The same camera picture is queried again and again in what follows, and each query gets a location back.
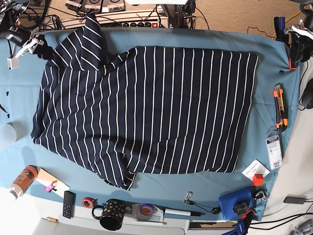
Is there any black power adapter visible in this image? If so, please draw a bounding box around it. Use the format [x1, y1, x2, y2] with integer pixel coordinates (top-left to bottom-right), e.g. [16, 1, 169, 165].
[283, 195, 307, 205]

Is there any black computer mouse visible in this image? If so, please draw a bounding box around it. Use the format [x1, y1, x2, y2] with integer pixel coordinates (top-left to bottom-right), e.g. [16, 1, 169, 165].
[301, 79, 313, 109]

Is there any small orange cube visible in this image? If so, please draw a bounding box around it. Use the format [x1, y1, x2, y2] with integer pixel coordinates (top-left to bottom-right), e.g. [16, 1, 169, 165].
[252, 174, 264, 186]

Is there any black knob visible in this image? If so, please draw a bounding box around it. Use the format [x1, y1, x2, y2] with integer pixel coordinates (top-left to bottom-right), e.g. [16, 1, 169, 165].
[233, 201, 249, 215]

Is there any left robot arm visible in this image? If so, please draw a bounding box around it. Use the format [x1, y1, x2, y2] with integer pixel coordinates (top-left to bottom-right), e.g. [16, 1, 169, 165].
[284, 0, 313, 70]

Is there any black mug yellow pattern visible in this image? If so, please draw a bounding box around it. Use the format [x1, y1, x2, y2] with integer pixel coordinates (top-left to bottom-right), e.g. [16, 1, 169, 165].
[91, 199, 126, 231]

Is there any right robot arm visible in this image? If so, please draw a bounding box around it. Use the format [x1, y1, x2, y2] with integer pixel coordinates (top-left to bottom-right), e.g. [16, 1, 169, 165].
[0, 0, 54, 70]

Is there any orange black clamp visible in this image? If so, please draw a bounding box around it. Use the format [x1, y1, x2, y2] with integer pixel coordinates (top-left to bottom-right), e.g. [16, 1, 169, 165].
[289, 58, 299, 71]

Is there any blue clamp handle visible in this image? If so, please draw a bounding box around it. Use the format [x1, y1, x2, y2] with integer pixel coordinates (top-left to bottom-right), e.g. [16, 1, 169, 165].
[274, 17, 289, 43]

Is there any black remote control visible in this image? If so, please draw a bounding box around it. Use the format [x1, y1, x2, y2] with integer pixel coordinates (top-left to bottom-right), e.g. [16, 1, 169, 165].
[63, 191, 76, 219]

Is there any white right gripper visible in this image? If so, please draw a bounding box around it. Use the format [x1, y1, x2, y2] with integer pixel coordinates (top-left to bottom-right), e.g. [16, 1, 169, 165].
[6, 34, 54, 70]

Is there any white paper card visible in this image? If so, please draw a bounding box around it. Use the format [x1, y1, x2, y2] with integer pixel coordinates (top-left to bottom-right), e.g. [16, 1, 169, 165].
[242, 159, 270, 181]

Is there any translucent white cup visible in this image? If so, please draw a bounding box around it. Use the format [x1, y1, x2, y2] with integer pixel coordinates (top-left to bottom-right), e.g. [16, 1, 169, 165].
[0, 123, 17, 152]

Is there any clear plastic bit case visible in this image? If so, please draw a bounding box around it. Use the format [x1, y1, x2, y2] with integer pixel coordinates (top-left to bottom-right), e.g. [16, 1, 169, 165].
[266, 131, 283, 170]

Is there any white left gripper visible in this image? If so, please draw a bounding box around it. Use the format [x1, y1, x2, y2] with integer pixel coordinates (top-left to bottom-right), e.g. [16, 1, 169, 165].
[286, 19, 313, 63]

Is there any black power strip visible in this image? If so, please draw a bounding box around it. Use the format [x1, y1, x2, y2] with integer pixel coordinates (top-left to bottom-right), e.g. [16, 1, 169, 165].
[100, 22, 165, 28]

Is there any orange black utility knife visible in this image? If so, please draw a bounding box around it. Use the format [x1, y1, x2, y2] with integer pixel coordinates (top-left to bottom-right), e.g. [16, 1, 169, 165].
[274, 84, 288, 133]

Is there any orange brown bottle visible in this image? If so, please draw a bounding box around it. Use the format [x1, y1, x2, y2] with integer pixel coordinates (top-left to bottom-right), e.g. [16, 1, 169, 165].
[9, 165, 38, 200]

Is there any white black marker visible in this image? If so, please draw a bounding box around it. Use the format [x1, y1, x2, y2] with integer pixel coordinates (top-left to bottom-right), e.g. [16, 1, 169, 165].
[164, 208, 203, 217]

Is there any blue black bar clamp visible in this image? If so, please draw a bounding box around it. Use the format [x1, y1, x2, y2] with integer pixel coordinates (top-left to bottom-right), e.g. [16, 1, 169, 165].
[223, 209, 255, 235]

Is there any purple tape roll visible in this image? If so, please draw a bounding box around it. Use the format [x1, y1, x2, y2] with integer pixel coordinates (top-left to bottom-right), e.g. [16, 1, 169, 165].
[140, 203, 154, 216]

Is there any red tape roll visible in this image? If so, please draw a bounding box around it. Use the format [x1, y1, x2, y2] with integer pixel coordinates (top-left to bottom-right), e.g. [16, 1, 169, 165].
[82, 197, 95, 209]

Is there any navy white striped t-shirt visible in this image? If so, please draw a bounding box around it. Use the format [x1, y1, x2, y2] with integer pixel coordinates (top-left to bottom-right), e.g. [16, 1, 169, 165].
[31, 14, 259, 190]

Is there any blue plastic box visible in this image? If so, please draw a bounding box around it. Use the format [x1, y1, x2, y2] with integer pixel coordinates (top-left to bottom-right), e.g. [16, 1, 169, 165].
[219, 187, 254, 219]

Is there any teal table cloth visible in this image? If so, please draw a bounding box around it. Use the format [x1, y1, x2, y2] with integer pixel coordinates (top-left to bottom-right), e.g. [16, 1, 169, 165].
[0, 27, 302, 211]

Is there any carabiner with black lanyard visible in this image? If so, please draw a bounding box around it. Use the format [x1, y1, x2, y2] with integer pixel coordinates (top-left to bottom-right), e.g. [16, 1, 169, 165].
[184, 190, 222, 215]

